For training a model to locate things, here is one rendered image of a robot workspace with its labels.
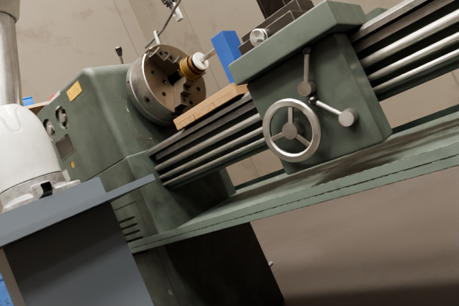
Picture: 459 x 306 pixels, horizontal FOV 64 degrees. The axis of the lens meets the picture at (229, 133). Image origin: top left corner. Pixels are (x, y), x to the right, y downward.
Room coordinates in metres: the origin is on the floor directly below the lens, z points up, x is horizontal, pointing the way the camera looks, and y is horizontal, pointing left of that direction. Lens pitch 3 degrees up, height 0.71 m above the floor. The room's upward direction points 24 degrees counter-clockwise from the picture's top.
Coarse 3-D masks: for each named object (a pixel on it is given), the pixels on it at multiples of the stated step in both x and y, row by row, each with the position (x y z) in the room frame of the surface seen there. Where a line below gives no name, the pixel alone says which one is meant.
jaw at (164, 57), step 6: (150, 54) 1.41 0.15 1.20; (156, 54) 1.37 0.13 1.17; (162, 54) 1.39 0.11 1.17; (156, 60) 1.40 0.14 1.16; (162, 60) 1.39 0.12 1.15; (168, 60) 1.38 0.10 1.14; (174, 60) 1.40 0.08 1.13; (180, 60) 1.40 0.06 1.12; (162, 66) 1.41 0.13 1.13; (168, 66) 1.40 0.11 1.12; (174, 66) 1.40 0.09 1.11; (168, 72) 1.43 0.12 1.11
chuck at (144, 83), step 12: (156, 48) 1.44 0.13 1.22; (168, 48) 1.48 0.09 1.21; (144, 60) 1.37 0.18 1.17; (132, 72) 1.41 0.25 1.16; (144, 72) 1.35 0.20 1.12; (156, 72) 1.40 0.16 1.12; (132, 84) 1.40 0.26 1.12; (144, 84) 1.35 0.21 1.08; (156, 84) 1.38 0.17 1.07; (168, 84) 1.42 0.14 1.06; (204, 84) 1.58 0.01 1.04; (144, 96) 1.38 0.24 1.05; (156, 96) 1.36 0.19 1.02; (168, 96) 1.40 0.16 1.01; (192, 96) 1.50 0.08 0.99; (204, 96) 1.55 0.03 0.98; (144, 108) 1.41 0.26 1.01; (156, 108) 1.39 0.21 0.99; (168, 108) 1.38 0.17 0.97; (168, 120) 1.46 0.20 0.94
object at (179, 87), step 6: (186, 78) 1.39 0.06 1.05; (174, 84) 1.43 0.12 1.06; (180, 84) 1.40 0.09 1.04; (186, 84) 1.40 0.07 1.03; (192, 84) 1.40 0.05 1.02; (174, 90) 1.43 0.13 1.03; (180, 90) 1.40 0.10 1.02; (186, 90) 1.40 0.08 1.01; (174, 96) 1.42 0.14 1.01; (180, 96) 1.39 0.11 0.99; (186, 96) 1.41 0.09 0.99; (174, 102) 1.42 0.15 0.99; (180, 102) 1.38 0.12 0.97; (186, 102) 1.40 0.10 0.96; (180, 108) 1.42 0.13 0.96; (174, 114) 1.43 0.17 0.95; (180, 114) 1.44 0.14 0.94
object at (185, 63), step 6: (186, 60) 1.37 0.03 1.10; (192, 60) 1.35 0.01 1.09; (180, 66) 1.38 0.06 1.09; (186, 66) 1.36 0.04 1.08; (192, 66) 1.35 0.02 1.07; (180, 72) 1.40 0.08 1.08; (186, 72) 1.37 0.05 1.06; (192, 72) 1.37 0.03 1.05; (198, 72) 1.37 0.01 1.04; (192, 78) 1.40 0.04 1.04
